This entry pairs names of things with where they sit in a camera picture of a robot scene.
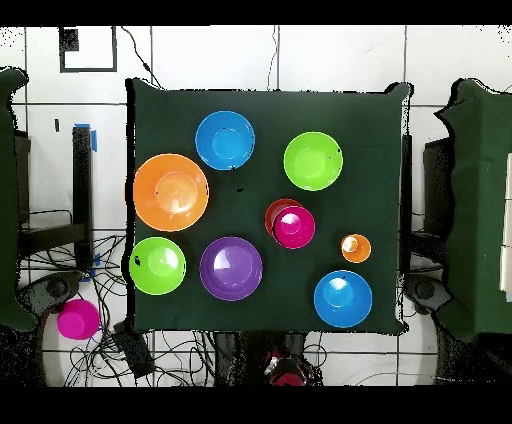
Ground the black power strip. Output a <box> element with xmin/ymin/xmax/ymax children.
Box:
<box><xmin>111</xmin><ymin>321</ymin><xmax>156</xmax><ymax>379</ymax></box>

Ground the blue plastic bowl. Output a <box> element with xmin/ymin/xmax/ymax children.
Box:
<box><xmin>194</xmin><ymin>110</ymin><xmax>256</xmax><ymax>172</ymax></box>
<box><xmin>312</xmin><ymin>269</ymin><xmax>374</xmax><ymax>330</ymax></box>

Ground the pink plastic bowl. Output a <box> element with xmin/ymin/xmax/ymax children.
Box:
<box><xmin>272</xmin><ymin>204</ymin><xmax>317</xmax><ymax>251</ymax></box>

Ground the dark green tablecloth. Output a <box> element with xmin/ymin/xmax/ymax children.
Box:
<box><xmin>125</xmin><ymin>77</ymin><xmax>413</xmax><ymax>336</ymax></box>

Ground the red plastic bowl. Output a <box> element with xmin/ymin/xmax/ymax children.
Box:
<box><xmin>264</xmin><ymin>197</ymin><xmax>304</xmax><ymax>241</ymax></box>

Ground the green plastic bowl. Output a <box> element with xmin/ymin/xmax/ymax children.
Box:
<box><xmin>282</xmin><ymin>131</ymin><xmax>344</xmax><ymax>192</ymax></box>
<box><xmin>128</xmin><ymin>236</ymin><xmax>188</xmax><ymax>296</ymax></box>

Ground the orange plastic cup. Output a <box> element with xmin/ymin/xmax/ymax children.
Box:
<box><xmin>340</xmin><ymin>233</ymin><xmax>373</xmax><ymax>264</ymax></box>

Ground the black stand with blue tape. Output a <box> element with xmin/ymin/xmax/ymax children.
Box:
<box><xmin>17</xmin><ymin>123</ymin><xmax>98</xmax><ymax>273</ymax></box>

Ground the green cloth covered table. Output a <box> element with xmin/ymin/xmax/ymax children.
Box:
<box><xmin>0</xmin><ymin>65</ymin><xmax>37</xmax><ymax>333</ymax></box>
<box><xmin>433</xmin><ymin>77</ymin><xmax>512</xmax><ymax>343</ymax></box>

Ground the large orange plastic bowl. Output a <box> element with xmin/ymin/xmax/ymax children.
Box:
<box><xmin>132</xmin><ymin>152</ymin><xmax>210</xmax><ymax>233</ymax></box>

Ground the tangle of black cables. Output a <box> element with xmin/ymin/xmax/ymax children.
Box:
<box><xmin>19</xmin><ymin>233</ymin><xmax>217</xmax><ymax>387</ymax></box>

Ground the dark square floor frame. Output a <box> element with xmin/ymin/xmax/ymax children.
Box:
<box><xmin>58</xmin><ymin>25</ymin><xmax>118</xmax><ymax>74</ymax></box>

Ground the pink plastic cup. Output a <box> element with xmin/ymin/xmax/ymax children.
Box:
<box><xmin>56</xmin><ymin>298</ymin><xmax>101</xmax><ymax>341</ymax></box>

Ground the purple plastic bowl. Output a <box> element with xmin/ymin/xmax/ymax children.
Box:
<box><xmin>198</xmin><ymin>236</ymin><xmax>265</xmax><ymax>302</ymax></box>

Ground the black cable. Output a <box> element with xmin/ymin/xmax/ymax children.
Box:
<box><xmin>119</xmin><ymin>25</ymin><xmax>163</xmax><ymax>90</ymax></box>

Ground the white box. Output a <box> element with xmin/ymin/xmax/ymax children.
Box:
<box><xmin>498</xmin><ymin>151</ymin><xmax>512</xmax><ymax>303</ymax></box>

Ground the black box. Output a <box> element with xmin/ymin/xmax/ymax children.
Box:
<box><xmin>422</xmin><ymin>137</ymin><xmax>455</xmax><ymax>241</ymax></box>
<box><xmin>14</xmin><ymin>131</ymin><xmax>32</xmax><ymax>225</ymax></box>

